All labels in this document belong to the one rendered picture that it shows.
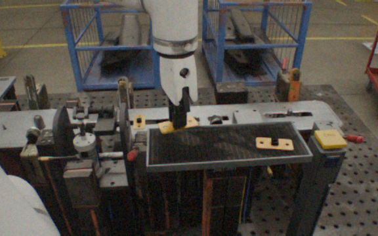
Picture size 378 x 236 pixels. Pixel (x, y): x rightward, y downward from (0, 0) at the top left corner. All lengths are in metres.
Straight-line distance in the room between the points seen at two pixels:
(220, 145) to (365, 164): 0.94
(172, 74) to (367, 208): 0.99
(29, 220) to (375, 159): 1.40
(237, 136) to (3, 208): 0.51
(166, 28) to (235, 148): 0.32
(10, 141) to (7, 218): 0.65
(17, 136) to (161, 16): 0.76
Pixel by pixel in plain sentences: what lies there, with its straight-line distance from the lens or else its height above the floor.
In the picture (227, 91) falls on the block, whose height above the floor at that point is 1.03.
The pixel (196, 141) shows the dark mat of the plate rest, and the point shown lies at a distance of 0.76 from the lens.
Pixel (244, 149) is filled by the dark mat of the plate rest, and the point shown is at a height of 1.16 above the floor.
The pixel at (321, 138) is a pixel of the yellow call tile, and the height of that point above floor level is 1.16.
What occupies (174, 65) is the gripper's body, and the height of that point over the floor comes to 1.38.
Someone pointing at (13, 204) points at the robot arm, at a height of 1.27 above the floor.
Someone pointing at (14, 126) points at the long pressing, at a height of 1.00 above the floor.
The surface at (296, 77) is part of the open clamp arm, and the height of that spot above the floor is 1.08.
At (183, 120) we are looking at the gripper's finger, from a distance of 0.68.
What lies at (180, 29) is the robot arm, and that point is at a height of 1.45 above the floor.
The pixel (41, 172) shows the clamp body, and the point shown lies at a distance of 1.00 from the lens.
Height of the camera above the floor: 1.63
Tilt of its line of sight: 34 degrees down
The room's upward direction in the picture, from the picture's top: straight up
